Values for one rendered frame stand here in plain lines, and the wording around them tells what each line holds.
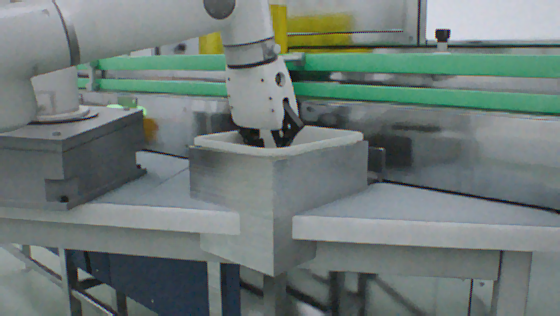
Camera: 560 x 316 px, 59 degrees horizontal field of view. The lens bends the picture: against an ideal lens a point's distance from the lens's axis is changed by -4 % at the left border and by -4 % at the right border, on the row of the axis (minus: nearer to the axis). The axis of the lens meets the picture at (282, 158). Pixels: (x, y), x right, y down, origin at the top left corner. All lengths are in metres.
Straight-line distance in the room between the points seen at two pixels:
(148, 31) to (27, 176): 0.30
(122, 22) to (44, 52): 0.09
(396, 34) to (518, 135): 0.38
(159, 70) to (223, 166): 0.49
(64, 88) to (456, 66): 0.61
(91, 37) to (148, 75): 0.58
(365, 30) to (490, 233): 0.56
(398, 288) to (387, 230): 0.51
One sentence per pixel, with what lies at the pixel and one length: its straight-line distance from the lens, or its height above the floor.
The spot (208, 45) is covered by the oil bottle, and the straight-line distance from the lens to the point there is 1.19.
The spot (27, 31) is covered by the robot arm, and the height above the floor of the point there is 0.99.
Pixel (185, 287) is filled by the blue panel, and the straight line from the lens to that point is 1.22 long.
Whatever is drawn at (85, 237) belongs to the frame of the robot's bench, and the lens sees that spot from 0.87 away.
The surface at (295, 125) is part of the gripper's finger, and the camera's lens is 0.73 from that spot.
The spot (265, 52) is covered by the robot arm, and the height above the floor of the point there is 0.96.
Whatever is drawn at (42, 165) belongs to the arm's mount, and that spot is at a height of 0.81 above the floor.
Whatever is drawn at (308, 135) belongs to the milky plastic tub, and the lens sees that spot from 0.87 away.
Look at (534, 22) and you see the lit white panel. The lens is 0.95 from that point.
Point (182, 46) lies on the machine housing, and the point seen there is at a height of 1.00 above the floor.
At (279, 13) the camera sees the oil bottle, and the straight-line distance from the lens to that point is 1.07.
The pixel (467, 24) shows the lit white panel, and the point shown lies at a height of 1.02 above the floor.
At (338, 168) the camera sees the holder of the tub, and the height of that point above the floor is 0.80.
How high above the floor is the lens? 0.95
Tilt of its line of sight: 11 degrees down
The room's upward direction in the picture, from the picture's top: straight up
